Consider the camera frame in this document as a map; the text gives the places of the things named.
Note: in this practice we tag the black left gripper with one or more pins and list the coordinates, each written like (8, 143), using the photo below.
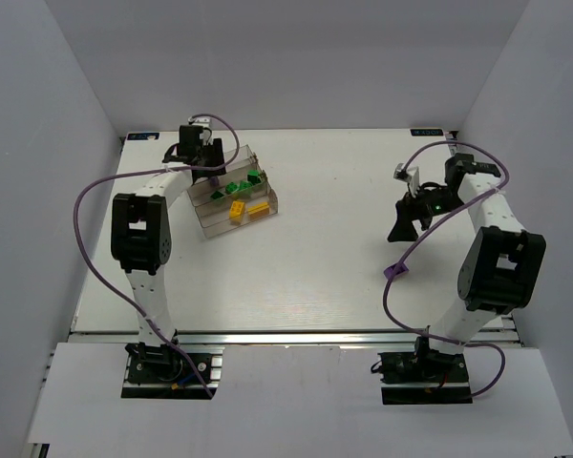
(209, 159)

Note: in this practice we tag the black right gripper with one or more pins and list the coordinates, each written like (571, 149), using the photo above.
(412, 208)

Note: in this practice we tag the yellow patterned lego brick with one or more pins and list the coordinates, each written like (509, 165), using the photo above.
(237, 212)

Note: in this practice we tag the small green lego cube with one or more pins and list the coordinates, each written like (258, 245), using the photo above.
(254, 177)

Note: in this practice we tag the yellow long lego brick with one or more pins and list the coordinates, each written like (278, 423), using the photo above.
(258, 211)

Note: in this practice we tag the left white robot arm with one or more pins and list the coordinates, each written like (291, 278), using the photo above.
(141, 239)

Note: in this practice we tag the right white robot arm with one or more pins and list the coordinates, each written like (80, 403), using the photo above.
(500, 270)

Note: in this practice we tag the clear tiered plastic organizer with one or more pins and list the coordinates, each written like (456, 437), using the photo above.
(243, 195)

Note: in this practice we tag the blue label sticker left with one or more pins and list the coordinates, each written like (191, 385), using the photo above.
(144, 136)

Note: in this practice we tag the blue label sticker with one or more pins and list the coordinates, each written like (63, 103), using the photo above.
(144, 136)
(426, 132)

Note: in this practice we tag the blue label sticker right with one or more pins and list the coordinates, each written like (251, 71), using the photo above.
(426, 132)

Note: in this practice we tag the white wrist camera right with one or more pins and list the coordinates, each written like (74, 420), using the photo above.
(409, 175)

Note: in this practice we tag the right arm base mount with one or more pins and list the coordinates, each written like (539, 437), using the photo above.
(409, 380)

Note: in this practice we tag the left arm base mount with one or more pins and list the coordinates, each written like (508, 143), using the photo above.
(161, 373)

